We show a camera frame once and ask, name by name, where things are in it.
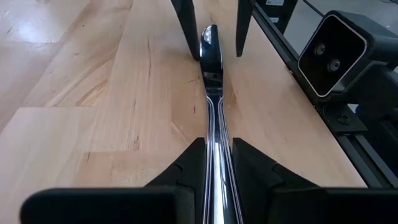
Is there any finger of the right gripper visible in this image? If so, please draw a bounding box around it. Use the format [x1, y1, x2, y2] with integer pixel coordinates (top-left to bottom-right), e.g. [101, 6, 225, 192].
[234, 0, 254, 58]
[170, 0, 201, 62]

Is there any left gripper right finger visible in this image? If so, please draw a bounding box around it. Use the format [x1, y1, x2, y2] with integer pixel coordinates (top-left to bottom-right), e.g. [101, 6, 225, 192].
[232, 137, 328, 224]

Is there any black depth camera box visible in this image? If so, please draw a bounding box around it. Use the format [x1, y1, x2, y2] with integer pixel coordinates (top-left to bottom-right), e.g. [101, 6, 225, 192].
[297, 10, 398, 101]

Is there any silver butter knife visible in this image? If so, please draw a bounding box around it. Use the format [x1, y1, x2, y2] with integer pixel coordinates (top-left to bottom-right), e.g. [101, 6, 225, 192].
[198, 24, 246, 224]

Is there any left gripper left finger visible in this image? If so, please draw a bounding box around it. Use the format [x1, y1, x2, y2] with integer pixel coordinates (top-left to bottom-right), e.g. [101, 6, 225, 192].
[144, 138, 208, 224]

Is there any black floor cable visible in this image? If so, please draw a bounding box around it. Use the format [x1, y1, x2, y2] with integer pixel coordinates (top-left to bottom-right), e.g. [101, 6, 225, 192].
[302, 0, 326, 18]

